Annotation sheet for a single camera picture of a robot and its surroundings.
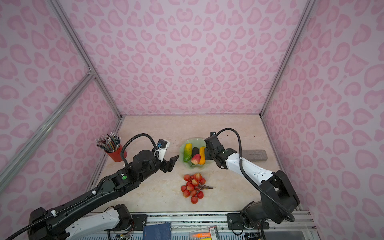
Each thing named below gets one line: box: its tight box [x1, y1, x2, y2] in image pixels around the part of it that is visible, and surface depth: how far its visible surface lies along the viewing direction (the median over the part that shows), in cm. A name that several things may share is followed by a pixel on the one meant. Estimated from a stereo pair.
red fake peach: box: [191, 153, 201, 165], surface depth 90 cm
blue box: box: [142, 222, 172, 240], surface depth 71 cm
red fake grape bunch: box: [180, 173, 214, 204], surface depth 82 cm
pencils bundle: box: [95, 132, 121, 152], surface depth 89 cm
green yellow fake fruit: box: [183, 143, 193, 163], surface depth 94 cm
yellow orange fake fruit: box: [199, 146, 206, 165], surface depth 94 cm
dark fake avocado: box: [191, 147, 200, 158], surface depth 98 cm
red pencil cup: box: [106, 143, 127, 163], surface depth 90 cm
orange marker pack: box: [189, 226, 220, 240], surface depth 71 cm
